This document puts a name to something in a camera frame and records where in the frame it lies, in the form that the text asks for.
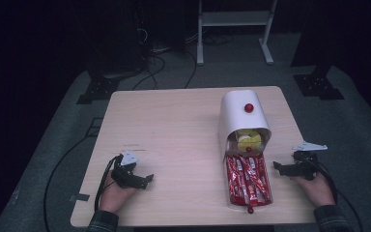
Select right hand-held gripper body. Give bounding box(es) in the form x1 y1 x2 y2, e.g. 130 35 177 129
288 140 328 182

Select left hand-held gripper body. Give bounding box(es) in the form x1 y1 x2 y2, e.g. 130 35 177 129
110 150 151 190

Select short white drawer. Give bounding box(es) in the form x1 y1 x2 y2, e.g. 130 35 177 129
226 128 271 158

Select white drawer box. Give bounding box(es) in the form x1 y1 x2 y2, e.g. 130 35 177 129
218 89 272 162

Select person's left hand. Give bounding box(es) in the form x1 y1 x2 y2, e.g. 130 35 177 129
98 169 140 215

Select person's right hand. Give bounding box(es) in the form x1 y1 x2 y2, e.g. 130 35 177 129
291 172 336 208

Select pile of red snack packets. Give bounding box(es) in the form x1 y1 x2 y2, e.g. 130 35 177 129
226 154 272 207

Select yellow snack packets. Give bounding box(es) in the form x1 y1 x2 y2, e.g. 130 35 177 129
235 129 264 153

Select grey tape strip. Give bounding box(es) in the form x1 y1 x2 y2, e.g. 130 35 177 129
69 192 91 203

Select black stand base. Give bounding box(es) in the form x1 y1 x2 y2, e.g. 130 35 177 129
293 65 346 101
75 71 121 105

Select left hand-held gripper cable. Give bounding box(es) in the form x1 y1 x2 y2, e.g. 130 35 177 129
43 137 124 232

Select hand-held gripper cable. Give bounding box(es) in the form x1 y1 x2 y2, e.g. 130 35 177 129
43 137 124 232
305 154 365 232

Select right hand-held gripper cable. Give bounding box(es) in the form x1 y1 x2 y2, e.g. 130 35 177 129
305 154 365 232

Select black floor cables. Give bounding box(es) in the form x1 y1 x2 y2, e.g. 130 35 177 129
131 25 198 91

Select white metal stand frame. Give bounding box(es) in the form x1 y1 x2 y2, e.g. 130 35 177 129
195 0 279 67

